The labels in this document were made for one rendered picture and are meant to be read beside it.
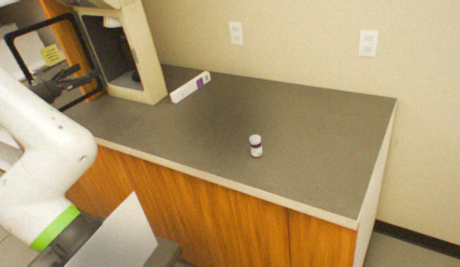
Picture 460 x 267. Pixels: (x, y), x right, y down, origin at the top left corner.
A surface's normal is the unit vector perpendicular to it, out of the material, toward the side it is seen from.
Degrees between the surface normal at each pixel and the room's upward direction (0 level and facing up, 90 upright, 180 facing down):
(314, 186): 0
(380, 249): 0
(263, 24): 90
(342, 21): 90
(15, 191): 56
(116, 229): 90
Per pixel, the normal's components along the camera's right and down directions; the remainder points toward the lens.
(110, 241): 0.90, 0.16
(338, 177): -0.12, -0.80
